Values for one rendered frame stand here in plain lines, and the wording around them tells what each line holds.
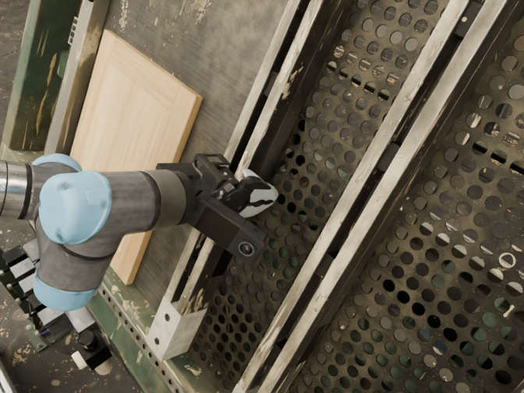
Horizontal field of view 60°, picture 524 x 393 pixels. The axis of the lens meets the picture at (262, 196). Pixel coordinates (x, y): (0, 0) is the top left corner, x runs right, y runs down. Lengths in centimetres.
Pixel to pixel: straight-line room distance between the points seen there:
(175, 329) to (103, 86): 61
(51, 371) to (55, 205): 166
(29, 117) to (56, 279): 102
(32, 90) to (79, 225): 106
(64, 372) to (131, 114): 130
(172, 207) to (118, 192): 8
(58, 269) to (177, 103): 50
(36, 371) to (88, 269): 162
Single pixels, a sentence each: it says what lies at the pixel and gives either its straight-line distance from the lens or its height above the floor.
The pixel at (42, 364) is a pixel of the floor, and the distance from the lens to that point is 217.
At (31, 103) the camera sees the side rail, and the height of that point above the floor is 102.
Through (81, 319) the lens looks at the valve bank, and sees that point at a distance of 131.
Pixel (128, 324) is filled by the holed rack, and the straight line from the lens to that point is 109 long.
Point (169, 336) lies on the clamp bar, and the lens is 95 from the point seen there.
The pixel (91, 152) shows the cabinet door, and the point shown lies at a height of 106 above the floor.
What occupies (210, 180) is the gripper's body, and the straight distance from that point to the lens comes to 63.
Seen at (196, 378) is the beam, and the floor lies 89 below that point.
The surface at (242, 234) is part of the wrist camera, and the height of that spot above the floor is 135.
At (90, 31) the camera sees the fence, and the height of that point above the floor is 129.
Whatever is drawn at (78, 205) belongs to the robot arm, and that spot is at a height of 148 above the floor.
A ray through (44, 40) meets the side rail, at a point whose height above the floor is 119.
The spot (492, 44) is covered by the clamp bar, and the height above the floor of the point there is 155.
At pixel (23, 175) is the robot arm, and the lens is 65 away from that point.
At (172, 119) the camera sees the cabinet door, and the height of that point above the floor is 124.
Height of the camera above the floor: 182
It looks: 47 degrees down
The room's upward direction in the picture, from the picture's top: straight up
